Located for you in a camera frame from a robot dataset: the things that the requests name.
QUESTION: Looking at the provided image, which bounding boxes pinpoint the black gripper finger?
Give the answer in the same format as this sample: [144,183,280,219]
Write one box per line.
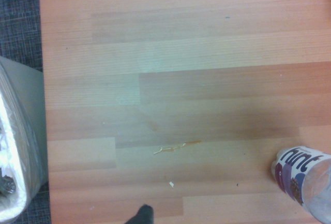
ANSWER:
[126,204,155,224]

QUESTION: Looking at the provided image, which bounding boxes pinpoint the clear plastic hint bottle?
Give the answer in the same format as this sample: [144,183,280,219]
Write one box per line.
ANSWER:
[270,145,331,224]

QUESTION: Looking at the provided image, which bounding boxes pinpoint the dark crumpled trash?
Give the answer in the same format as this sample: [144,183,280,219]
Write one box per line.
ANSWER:
[0,174,17,196]

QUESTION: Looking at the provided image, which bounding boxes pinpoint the white plastic trash bin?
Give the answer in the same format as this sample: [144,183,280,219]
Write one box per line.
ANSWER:
[0,55,50,224]

